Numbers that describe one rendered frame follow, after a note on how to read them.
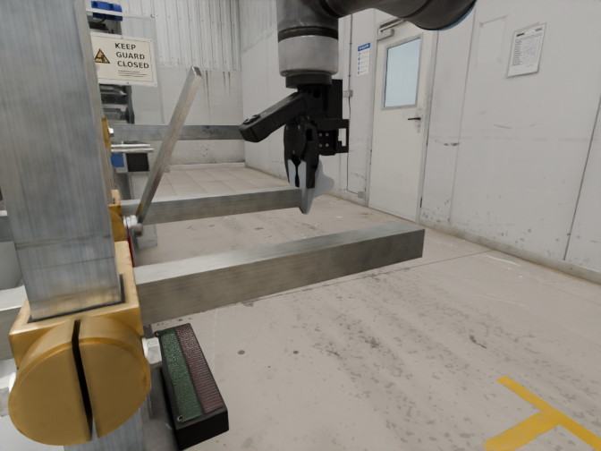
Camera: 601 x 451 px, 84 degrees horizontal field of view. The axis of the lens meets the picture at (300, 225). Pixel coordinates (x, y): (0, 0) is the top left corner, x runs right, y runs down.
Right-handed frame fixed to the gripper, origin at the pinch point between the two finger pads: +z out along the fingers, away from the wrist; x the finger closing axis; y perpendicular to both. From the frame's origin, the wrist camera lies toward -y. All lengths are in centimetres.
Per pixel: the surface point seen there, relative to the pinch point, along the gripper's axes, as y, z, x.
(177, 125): -20.6, -13.2, -17.3
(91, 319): -27.7, -4.9, -32.0
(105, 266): -26.9, -6.9, -31.0
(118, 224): -26.5, -3.5, -8.8
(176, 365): -23.4, 11.8, -14.2
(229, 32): 270, -242, 854
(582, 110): 241, -18, 65
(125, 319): -26.4, -4.4, -31.8
